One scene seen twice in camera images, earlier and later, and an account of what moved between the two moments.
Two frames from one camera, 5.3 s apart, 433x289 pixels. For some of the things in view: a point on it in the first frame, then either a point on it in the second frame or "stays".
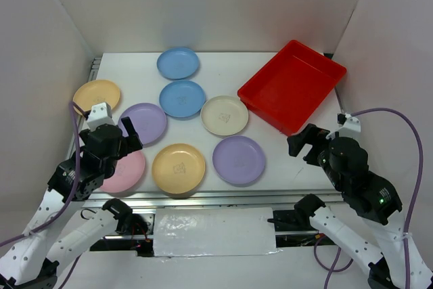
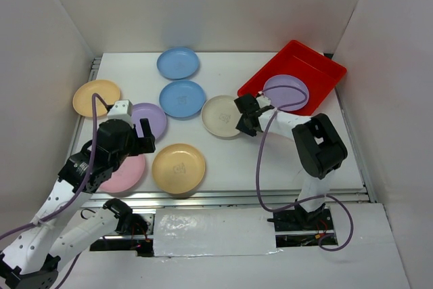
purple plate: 149,122 stays
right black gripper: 314,134 -> 242,127
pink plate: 128,173 stays
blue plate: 182,99 stays
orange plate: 95,92 stays
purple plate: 239,160 -> 283,96
